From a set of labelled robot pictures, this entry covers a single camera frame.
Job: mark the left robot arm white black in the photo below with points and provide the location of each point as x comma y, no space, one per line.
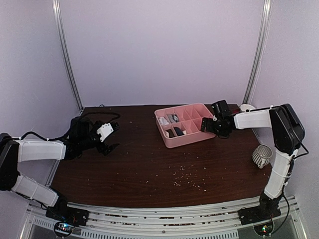
82,135

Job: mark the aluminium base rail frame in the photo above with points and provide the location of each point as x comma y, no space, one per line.
211,221

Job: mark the navy and cream underwear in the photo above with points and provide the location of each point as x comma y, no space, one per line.
178,131

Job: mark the round controller board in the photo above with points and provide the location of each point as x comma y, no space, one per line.
264,229
63,229

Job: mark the right aluminium corner post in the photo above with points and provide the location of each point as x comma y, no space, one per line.
261,43

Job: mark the white ceramic bowl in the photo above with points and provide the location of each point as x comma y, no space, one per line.
246,107

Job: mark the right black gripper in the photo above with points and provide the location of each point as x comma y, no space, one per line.
208,128

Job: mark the left round controller board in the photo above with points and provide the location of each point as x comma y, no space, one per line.
63,229

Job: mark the pink divided organizer box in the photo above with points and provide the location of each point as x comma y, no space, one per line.
190,118

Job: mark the striped grey white cup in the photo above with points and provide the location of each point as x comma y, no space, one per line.
262,155

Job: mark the left aluminium corner post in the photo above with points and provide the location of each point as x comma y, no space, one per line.
65,53

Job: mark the white rolled item in box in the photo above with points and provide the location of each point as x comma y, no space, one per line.
163,121

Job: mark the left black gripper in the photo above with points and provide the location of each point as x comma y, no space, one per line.
105,151

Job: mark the right round controller board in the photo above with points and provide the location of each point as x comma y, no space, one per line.
264,229

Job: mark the grey boxer briefs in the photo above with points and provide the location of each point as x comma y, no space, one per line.
173,118

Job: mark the aluminium corner post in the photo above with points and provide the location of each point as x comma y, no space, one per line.
65,53
261,43

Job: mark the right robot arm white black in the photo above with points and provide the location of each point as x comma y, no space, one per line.
288,134

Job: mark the black item in box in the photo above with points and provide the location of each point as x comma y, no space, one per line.
169,133

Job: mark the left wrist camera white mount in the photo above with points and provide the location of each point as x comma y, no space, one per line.
106,130

